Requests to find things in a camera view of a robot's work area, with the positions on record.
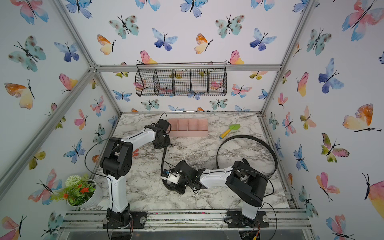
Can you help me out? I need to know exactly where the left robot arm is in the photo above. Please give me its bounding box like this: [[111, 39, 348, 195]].
[[99, 118, 171, 231]]

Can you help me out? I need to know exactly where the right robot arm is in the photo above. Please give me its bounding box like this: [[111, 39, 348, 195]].
[[161, 159, 272, 227]]

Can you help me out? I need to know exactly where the pink compartment storage tray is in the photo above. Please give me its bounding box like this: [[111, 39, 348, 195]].
[[168, 118, 209, 137]]

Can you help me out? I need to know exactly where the green yellow toy shovel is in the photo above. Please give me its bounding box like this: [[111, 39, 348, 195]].
[[220, 124, 241, 139]]

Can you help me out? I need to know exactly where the black belt right coil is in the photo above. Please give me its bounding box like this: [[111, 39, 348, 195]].
[[215, 134, 278, 179]]

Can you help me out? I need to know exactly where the potted artificial flower plant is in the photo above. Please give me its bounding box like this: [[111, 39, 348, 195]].
[[51, 175, 103, 209]]

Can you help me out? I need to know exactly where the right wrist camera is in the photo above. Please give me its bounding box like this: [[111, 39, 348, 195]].
[[162, 170, 181, 185]]

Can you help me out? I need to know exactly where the black wire wall basket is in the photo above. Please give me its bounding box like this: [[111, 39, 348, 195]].
[[134, 62, 228, 99]]

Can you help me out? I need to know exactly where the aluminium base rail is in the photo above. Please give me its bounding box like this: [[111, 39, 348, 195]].
[[60, 209, 312, 232]]

